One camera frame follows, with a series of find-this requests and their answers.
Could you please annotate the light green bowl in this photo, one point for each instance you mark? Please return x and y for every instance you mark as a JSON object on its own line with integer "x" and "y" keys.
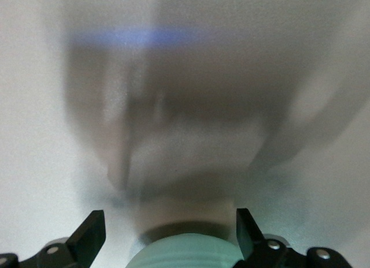
{"x": 185, "y": 250}

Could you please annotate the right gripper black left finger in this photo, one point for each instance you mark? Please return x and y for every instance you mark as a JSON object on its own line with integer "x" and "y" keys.
{"x": 84, "y": 242}

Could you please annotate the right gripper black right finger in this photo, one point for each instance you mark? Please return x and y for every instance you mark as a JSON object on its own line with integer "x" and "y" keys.
{"x": 248, "y": 239}

